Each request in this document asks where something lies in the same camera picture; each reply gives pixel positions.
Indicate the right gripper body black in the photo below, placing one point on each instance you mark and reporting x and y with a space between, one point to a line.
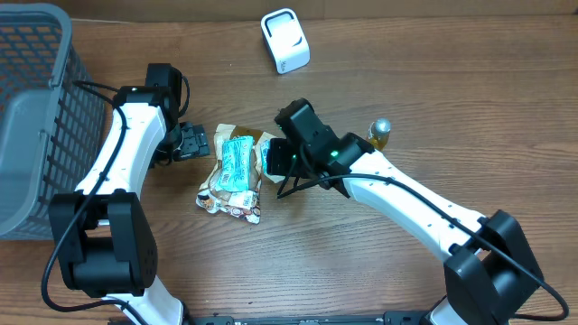
285 159

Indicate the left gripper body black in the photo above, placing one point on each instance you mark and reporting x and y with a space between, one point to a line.
191 142

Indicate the teal tissue packet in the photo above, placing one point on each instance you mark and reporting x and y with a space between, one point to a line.
236 163

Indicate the brown white snack bag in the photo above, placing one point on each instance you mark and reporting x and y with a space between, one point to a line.
244 205

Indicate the yellow dish soap bottle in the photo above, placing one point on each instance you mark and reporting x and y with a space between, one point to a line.
379 132

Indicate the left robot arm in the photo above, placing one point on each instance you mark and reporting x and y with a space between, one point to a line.
105 252

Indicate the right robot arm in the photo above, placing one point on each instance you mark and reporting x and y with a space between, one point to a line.
489 268

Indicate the grey plastic shopping basket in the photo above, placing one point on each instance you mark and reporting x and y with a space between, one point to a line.
50 130

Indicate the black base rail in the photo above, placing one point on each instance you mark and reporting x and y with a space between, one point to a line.
307 319

